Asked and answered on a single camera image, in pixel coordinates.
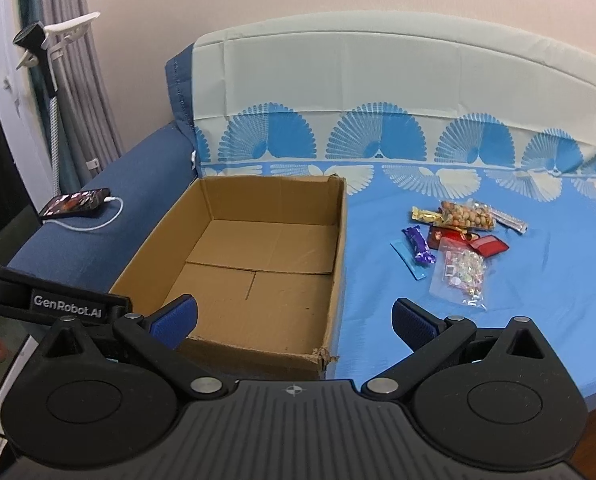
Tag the black smartphone lit screen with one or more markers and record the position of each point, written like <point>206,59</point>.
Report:
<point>78,203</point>

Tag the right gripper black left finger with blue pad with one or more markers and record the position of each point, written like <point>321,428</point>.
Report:
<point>152,341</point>

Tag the light blue stick sachet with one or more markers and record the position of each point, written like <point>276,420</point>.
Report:
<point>404,252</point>

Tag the yellow gold snack bar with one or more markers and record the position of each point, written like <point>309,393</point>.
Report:
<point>433,218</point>

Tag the red coffee pouch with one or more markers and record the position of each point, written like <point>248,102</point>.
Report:
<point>436,235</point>

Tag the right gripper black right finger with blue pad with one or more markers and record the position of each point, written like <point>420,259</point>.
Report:
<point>434,343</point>

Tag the clear bag of coated peanuts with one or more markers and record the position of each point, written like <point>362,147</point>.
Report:
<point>467,216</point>

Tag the silver foil snack stick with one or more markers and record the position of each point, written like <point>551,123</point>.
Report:
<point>509,221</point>

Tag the grey curtain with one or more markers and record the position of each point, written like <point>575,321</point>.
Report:
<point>88,138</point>

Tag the clear bag of colourful candies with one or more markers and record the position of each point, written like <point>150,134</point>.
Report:
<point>459,275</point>

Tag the purple chocolate bar wrapper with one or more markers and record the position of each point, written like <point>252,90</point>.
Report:
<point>420,249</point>

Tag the open brown cardboard box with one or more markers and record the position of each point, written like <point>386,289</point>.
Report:
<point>264,259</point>

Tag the blue fabric sofa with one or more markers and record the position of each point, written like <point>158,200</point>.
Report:
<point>149,179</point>

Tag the red stick sachet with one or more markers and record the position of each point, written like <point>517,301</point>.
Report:
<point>488,246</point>

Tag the white black phone holder stand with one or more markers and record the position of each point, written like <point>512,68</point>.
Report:
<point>42,45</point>

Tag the blue white fan-pattern sheet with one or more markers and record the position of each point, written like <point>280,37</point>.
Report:
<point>412,110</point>

